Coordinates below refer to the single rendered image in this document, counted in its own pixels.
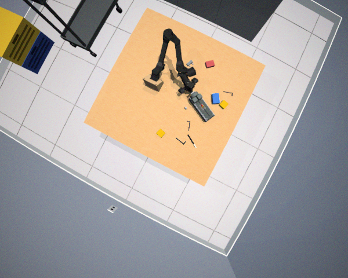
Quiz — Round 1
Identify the red flat block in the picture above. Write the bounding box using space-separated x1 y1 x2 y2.
205 60 215 68

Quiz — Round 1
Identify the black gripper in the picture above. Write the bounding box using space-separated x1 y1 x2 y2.
178 78 198 94

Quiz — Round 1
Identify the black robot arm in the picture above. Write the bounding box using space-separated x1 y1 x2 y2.
150 28 196 90

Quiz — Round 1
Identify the blue rectangular block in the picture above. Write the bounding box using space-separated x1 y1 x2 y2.
211 93 220 105

